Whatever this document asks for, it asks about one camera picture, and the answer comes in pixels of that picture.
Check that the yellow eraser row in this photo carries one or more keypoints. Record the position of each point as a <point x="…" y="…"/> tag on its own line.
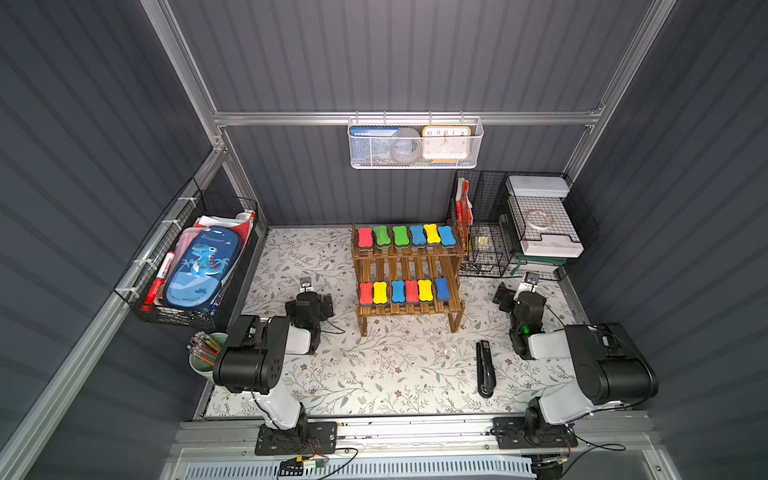
<point x="432" y="234"/>
<point x="380" y="293"/>
<point x="425" y="291"/>

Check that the green eraser top row left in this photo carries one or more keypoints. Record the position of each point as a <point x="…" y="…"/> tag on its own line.
<point x="382" y="237"/>

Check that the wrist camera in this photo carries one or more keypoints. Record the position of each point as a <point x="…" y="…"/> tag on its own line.
<point x="529" y="282"/>
<point x="306" y="284"/>

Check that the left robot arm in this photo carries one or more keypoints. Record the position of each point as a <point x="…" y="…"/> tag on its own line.
<point x="251" y="361"/>

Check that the blue box in basket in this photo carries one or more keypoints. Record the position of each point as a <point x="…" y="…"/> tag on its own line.
<point x="371" y="146"/>

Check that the black wire wall basket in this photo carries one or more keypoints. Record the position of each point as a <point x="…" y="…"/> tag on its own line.
<point x="188" y="215"/>

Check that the blue dinosaur pencil case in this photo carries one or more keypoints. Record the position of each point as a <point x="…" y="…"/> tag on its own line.
<point x="200" y="273"/>

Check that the red eraser top row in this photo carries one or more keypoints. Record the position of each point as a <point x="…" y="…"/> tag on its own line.
<point x="365" y="238"/>

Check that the light blue eraser top row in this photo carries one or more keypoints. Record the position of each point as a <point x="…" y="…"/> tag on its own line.
<point x="418" y="236"/>

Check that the light blue eraser bottom row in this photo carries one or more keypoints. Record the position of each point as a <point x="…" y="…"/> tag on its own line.
<point x="398" y="292"/>

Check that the red eraser bottom row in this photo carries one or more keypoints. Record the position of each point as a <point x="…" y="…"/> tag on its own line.
<point x="365" y="293"/>
<point x="412" y="291"/>

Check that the black stapler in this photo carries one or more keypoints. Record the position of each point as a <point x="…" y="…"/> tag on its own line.
<point x="486" y="378"/>

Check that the red package in organizer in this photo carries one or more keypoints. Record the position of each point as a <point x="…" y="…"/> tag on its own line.
<point x="463" y="208"/>

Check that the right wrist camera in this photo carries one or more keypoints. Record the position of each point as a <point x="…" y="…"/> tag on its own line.
<point x="529" y="282"/>

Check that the green eraser top row right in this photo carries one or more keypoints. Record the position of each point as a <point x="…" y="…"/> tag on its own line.
<point x="401" y="237"/>

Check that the green eraser row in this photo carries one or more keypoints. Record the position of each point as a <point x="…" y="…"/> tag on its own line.
<point x="382" y="237"/>
<point x="401" y="237"/>

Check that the black wire desk organizer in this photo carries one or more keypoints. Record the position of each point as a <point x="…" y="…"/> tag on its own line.
<point x="493" y="250"/>

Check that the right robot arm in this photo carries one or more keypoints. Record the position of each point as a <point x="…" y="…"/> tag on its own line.
<point x="609" y="371"/>

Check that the green pencil cup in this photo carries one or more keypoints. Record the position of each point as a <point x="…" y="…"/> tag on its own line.
<point x="203" y="350"/>

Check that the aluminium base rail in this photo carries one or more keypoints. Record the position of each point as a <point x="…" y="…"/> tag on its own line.
<point x="612" y="445"/>

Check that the light blue eraser row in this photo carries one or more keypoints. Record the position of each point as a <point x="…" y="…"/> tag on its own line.
<point x="398" y="292"/>
<point x="418" y="236"/>

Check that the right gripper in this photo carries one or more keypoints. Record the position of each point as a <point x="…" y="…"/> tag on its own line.
<point x="505" y="297"/>

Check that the grey tape roll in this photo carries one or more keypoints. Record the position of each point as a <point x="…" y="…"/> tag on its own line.
<point x="406" y="146"/>

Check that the red marker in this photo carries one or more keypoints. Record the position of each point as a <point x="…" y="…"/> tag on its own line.
<point x="158" y="282"/>

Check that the red eraser row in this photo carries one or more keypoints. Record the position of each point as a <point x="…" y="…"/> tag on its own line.
<point x="365" y="293"/>
<point x="412" y="291"/>
<point x="365" y="238"/>

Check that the yellow eraser top row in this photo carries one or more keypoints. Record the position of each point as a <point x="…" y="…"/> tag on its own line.
<point x="432" y="234"/>

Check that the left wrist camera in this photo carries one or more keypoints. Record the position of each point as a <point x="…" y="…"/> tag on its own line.
<point x="306" y="284"/>

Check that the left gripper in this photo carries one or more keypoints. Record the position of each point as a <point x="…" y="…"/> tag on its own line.
<point x="306" y="301"/>

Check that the yellow eraser bottom row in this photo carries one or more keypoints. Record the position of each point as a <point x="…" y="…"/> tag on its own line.
<point x="380" y="293"/>
<point x="425" y="291"/>

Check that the wooden two-tier shelf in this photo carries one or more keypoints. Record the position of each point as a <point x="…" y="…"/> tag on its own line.
<point x="404" y="264"/>

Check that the yellow alarm clock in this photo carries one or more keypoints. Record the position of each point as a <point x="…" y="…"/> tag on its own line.
<point x="446" y="143"/>

